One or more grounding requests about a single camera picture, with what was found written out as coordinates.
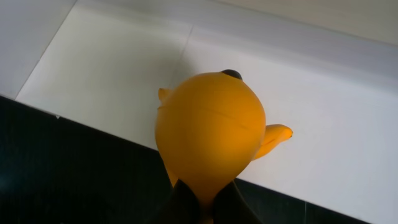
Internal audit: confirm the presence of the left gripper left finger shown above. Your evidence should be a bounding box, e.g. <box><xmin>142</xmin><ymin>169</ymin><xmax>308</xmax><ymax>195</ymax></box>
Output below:
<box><xmin>146</xmin><ymin>179</ymin><xmax>201</xmax><ymax>224</ymax></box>

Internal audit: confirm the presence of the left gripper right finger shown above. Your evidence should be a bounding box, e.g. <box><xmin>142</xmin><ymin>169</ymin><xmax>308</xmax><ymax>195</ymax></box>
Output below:
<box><xmin>212</xmin><ymin>180</ymin><xmax>265</xmax><ymax>224</ymax></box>

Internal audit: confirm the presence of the yellow rubber duck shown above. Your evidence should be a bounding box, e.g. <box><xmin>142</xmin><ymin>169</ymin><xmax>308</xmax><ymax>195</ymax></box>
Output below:
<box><xmin>154</xmin><ymin>68</ymin><xmax>294</xmax><ymax>224</ymax></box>

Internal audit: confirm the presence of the white shelf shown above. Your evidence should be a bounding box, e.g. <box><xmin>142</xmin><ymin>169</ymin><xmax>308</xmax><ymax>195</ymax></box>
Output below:
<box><xmin>0</xmin><ymin>0</ymin><xmax>398</xmax><ymax>224</ymax></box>

